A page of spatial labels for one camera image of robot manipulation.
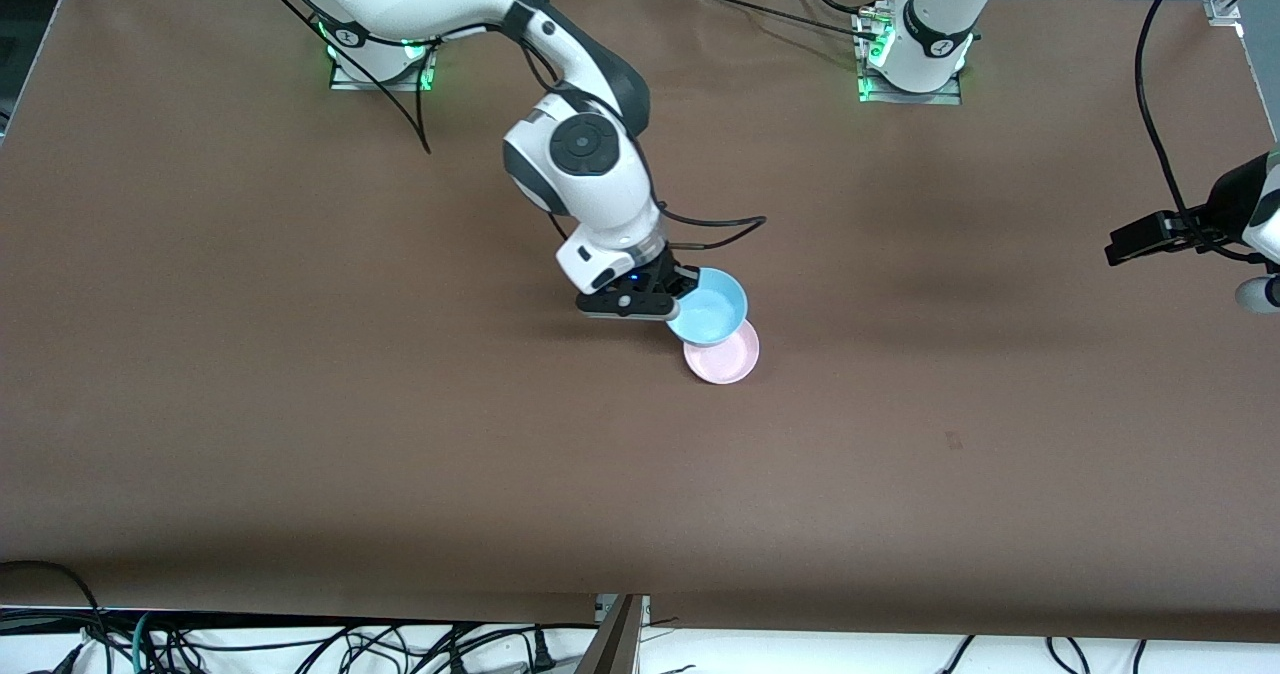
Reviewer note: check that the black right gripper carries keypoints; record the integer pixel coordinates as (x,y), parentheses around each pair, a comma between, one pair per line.
(664,275)

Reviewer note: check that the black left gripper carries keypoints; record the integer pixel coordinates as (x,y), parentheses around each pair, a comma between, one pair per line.
(1222,212)

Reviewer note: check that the light blue bowl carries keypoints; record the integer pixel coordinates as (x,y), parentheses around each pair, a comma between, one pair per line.
(712,312)

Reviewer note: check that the light pink bowl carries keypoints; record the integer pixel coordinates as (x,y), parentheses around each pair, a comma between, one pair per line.
(722,362)

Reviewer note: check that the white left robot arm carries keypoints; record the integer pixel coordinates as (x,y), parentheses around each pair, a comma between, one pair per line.
(935,19)

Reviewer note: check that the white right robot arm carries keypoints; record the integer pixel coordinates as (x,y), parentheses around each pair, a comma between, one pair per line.
(590,184)

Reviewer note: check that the brown table cover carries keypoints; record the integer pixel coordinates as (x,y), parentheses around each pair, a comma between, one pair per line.
(640,474)

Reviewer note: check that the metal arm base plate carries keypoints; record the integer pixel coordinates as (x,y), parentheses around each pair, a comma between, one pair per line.
(905,97)
(345,81)

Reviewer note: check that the aluminium frame post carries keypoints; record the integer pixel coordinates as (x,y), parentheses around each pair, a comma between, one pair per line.
(615,639)

